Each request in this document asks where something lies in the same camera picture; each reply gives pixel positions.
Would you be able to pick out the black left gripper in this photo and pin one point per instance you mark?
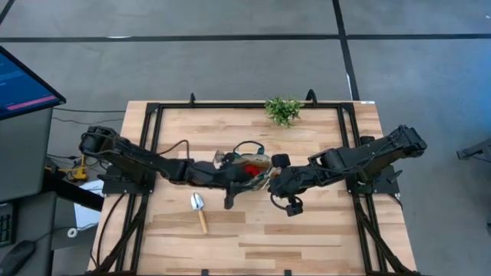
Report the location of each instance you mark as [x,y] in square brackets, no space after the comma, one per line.
[234,172]

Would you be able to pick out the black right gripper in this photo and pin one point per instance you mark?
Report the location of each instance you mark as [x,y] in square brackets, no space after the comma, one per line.
[287,182]

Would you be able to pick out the red black gardening glove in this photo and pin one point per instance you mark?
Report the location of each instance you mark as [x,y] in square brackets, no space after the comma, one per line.
[252,170]

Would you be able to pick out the cream green gardening bag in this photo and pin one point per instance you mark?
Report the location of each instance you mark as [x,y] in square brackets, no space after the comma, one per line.
[258,159]

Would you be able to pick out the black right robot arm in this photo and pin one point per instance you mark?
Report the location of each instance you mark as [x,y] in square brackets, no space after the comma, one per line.
[364,157]

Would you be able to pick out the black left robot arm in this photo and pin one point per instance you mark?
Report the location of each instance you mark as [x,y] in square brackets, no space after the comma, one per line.
[145,163]

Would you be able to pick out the green potted plant white pot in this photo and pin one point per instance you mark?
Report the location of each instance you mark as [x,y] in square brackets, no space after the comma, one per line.
[283,111]

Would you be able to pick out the small black block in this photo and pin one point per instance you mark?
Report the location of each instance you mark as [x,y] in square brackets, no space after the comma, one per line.
[366,139]

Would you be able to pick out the white paper sheet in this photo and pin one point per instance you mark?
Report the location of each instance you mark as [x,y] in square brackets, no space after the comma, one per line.
[86,214]

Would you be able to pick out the yellow clamp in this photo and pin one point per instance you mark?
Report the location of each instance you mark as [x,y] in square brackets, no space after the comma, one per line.
[80,175]

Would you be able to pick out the black desk leg bar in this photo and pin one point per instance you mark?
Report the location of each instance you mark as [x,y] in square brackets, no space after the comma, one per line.
[73,193]

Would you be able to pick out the white tape roll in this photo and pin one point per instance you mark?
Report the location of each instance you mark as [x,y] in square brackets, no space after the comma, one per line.
[71,232]

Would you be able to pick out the black floor stand foot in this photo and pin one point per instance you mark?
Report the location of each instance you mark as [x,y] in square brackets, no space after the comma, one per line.
[473,152]

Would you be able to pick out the grey desk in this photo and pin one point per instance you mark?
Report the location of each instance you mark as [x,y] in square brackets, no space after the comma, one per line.
[34,230]

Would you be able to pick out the monitor with blue screen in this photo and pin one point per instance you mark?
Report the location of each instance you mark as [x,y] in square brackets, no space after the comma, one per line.
[23,88]

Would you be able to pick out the black computer mouse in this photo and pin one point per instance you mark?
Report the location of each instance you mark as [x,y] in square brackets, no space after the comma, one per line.
[15,257]

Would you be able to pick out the dark keyboard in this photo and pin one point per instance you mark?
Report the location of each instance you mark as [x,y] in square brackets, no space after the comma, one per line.
[5,230]

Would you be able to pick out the black metal table frame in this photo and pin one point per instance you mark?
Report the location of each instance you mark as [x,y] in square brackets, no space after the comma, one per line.
[249,105]

